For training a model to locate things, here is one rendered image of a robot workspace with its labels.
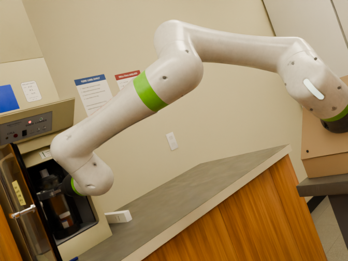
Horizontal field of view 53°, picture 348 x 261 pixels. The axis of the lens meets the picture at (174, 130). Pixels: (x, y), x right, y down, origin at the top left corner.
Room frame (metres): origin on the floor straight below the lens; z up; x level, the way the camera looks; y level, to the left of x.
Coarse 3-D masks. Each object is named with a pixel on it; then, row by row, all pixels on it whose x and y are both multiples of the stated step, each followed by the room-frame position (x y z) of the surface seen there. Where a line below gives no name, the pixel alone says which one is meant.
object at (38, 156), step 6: (36, 150) 1.32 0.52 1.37; (42, 150) 1.34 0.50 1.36; (48, 150) 1.35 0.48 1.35; (24, 156) 1.31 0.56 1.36; (30, 156) 1.31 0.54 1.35; (36, 156) 1.31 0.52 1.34; (42, 156) 1.32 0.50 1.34; (48, 156) 1.33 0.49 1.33; (24, 162) 1.30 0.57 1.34; (30, 162) 1.30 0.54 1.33; (36, 162) 1.30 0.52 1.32; (42, 162) 1.46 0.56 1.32
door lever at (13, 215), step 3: (30, 204) 0.96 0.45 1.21; (30, 207) 0.96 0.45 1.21; (24, 210) 0.95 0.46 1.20; (27, 210) 0.95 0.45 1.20; (30, 210) 0.96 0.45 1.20; (33, 210) 0.95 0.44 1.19; (9, 213) 0.99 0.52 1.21; (12, 213) 0.95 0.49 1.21; (15, 213) 0.93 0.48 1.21; (18, 213) 0.94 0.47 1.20; (21, 213) 0.94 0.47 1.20; (24, 213) 0.95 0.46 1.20; (9, 216) 0.99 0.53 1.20; (12, 216) 0.94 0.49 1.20; (15, 216) 0.93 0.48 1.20; (18, 216) 0.93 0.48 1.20
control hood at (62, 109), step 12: (72, 96) 1.32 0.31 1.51; (24, 108) 1.18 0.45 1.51; (36, 108) 1.21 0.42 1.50; (48, 108) 1.25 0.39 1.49; (60, 108) 1.29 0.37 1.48; (72, 108) 1.34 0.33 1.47; (0, 120) 1.13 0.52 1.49; (12, 120) 1.17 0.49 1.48; (60, 120) 1.32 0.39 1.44; (72, 120) 1.37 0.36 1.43; (48, 132) 1.31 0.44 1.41; (0, 144) 1.18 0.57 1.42
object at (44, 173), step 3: (39, 171) 1.35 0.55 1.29; (42, 171) 1.34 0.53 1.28; (45, 171) 1.35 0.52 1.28; (42, 174) 1.34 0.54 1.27; (45, 174) 1.35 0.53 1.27; (48, 174) 1.36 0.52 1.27; (54, 174) 1.35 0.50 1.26; (42, 177) 1.35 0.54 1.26; (45, 177) 1.32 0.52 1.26; (48, 177) 1.32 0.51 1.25; (51, 177) 1.33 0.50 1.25; (39, 180) 1.32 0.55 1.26; (42, 180) 1.32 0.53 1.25; (45, 180) 1.31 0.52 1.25; (36, 183) 1.32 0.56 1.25
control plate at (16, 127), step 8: (48, 112) 1.26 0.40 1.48; (16, 120) 1.18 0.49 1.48; (24, 120) 1.20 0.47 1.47; (32, 120) 1.23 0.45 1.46; (40, 120) 1.25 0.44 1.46; (48, 120) 1.28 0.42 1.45; (0, 128) 1.15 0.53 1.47; (8, 128) 1.17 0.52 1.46; (16, 128) 1.19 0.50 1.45; (24, 128) 1.22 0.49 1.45; (32, 128) 1.24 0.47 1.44; (40, 128) 1.27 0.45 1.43; (48, 128) 1.30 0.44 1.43; (0, 136) 1.16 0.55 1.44; (8, 136) 1.19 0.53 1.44; (24, 136) 1.24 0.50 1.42
